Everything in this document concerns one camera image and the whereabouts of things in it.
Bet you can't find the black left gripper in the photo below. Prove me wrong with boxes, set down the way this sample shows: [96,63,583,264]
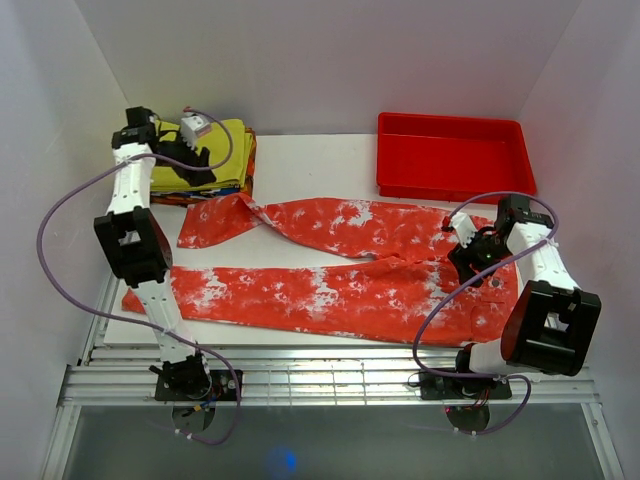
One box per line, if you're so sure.
[155,129,217,188]

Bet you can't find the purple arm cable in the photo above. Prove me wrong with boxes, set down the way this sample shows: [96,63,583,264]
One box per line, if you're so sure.
[413,191,560,435]
[37,107,244,445]

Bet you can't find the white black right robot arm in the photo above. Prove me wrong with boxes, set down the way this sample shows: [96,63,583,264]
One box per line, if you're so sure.
[443,194,602,397]

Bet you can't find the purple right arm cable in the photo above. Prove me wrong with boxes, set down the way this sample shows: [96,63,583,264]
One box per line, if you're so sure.
[413,191,560,435]

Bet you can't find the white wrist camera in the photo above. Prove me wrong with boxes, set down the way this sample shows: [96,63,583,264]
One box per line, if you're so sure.
[179,114,211,149]
[442,211,478,248]

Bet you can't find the red white tie-dye trousers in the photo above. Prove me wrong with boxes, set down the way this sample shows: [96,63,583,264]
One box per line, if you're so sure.
[121,193,519,349]

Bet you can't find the folded orange patterned trousers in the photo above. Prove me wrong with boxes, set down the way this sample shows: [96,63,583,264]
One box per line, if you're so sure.
[150,127,257,207]

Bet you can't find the aluminium table edge rail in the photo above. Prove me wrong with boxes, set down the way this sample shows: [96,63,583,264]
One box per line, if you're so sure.
[58,343,601,407]

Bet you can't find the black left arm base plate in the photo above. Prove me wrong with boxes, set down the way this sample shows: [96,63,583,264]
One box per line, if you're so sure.
[153,370,244,402]

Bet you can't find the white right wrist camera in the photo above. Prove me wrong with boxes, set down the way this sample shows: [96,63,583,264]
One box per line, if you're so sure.
[442,211,478,248]

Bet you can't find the red plastic tray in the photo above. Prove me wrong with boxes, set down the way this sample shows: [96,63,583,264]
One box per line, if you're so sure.
[376,112,537,202]

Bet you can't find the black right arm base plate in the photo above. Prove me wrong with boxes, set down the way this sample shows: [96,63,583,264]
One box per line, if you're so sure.
[407,369,512,401]

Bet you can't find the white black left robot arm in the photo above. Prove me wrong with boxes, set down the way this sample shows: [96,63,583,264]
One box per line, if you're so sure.
[94,107,215,400]

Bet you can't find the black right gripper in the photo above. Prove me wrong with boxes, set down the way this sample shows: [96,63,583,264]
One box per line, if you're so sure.
[447,226,513,288]

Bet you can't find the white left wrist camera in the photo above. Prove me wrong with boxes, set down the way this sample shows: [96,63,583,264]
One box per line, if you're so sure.
[179,114,211,149]

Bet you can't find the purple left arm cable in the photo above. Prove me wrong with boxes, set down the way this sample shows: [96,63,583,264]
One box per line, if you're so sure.
[37,107,244,445]

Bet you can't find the folded yellow trousers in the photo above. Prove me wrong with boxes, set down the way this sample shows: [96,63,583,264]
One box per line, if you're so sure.
[151,119,247,191]

